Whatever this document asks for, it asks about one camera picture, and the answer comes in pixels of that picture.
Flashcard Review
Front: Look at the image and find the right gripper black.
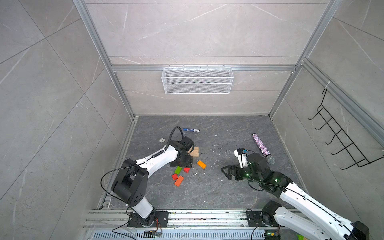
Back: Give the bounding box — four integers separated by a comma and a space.
220, 163, 263, 184

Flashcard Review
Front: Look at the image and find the aluminium mounting rail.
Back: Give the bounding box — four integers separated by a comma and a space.
82, 209, 304, 232

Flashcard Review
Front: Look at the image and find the blue marker pen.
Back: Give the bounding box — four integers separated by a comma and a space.
183, 128, 200, 133

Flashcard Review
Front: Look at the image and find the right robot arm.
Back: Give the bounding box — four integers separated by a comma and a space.
221, 148, 370, 240

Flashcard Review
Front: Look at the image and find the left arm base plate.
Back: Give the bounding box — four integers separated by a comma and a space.
127, 211, 169, 228

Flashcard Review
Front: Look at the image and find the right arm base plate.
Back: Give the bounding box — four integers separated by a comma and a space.
245, 210, 274, 227

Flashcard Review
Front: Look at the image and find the white wire mesh basket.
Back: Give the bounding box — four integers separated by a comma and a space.
161, 67, 234, 95

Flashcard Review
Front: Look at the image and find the glitter purple tube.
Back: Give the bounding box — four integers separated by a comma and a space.
252, 133, 276, 165

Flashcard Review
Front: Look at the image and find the natural wood block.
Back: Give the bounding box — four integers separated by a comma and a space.
189, 147, 199, 158

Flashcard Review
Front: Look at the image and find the yellow-orange rectangular block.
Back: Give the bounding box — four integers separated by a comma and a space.
197, 161, 207, 169

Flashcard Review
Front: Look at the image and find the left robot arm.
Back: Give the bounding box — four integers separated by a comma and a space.
100, 126, 195, 227

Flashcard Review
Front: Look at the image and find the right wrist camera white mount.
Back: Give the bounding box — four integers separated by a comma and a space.
234, 148, 248, 168

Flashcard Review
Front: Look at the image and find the black wire hook rack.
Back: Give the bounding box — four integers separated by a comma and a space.
308, 89, 384, 170

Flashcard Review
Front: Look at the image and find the white perforated cable tray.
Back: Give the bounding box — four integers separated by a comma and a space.
91, 229, 265, 240

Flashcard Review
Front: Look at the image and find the orange rectangular block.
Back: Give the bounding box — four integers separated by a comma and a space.
174, 176, 184, 187

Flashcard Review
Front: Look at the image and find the green rectangular block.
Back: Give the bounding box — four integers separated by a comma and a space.
175, 166, 183, 176

